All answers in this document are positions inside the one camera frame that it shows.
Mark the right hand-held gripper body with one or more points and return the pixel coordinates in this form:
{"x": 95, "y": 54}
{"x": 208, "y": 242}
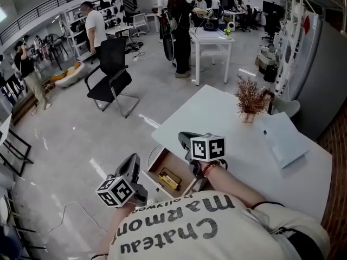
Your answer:
{"x": 207, "y": 149}

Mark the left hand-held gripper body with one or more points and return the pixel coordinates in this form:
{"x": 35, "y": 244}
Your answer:
{"x": 119, "y": 189}

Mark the wooden drawer with white front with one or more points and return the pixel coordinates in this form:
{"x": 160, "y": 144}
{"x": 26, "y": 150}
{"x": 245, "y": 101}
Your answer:
{"x": 173, "y": 164}

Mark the yellow and black box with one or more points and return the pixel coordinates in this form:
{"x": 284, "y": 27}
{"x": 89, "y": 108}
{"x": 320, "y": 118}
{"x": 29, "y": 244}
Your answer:
{"x": 169, "y": 177}

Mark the dried brown plant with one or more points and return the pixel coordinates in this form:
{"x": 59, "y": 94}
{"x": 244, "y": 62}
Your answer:
{"x": 250, "y": 97}

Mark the pale blue paper envelope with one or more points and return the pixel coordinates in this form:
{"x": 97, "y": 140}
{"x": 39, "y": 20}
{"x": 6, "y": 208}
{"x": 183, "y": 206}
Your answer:
{"x": 283, "y": 139}

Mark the person's left forearm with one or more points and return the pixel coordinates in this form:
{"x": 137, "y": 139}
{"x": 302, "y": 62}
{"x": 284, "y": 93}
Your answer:
{"x": 116, "y": 226}

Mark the person's right forearm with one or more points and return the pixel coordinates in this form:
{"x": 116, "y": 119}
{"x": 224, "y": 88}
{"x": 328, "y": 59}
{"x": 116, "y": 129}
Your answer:
{"x": 233, "y": 184}

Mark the white desk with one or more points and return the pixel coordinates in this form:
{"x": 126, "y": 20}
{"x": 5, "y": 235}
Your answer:
{"x": 244, "y": 150}

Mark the white power strip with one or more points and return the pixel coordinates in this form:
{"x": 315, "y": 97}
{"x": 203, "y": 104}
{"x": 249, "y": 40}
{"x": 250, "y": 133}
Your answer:
{"x": 151, "y": 201}

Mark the cream printed t-shirt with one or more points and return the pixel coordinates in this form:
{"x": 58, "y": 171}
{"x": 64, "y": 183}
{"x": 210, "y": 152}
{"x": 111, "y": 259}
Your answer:
{"x": 206, "y": 226}

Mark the pale green chair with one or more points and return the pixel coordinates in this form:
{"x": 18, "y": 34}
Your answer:
{"x": 287, "y": 106}

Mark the woven storage basket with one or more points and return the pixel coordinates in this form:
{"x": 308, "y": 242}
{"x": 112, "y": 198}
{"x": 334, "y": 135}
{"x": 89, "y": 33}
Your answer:
{"x": 267, "y": 62}

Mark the white metal table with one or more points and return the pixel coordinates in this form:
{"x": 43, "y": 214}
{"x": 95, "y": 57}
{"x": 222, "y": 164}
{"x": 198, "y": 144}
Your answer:
{"x": 210, "y": 38}

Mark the black cantilever chair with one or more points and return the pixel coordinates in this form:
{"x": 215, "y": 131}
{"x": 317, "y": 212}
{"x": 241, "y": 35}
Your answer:
{"x": 112, "y": 74}

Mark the yellow flowers in pot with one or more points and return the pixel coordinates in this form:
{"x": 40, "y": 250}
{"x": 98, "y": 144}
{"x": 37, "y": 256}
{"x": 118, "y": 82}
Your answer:
{"x": 227, "y": 32}

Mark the white and orange cushion bed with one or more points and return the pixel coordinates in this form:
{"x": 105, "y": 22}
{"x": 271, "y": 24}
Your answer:
{"x": 69, "y": 76}

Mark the grey refrigerator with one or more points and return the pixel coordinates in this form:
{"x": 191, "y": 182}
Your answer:
{"x": 315, "y": 72}

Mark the black office chair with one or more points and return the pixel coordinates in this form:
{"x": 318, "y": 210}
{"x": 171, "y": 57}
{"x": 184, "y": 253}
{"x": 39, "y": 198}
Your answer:
{"x": 272, "y": 26}

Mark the tall white metal rack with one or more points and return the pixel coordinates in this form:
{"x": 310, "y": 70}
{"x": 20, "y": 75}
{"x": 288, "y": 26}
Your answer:
{"x": 291, "y": 36}

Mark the white office chair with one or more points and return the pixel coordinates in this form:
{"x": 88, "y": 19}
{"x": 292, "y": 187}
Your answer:
{"x": 139, "y": 22}

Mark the black monitor screen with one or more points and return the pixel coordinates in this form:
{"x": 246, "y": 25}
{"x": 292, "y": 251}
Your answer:
{"x": 272, "y": 8}

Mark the white shelf rack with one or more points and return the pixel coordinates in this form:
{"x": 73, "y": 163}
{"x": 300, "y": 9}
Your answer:
{"x": 78, "y": 28}

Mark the black metal frame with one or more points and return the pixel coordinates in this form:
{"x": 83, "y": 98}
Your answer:
{"x": 16, "y": 152}

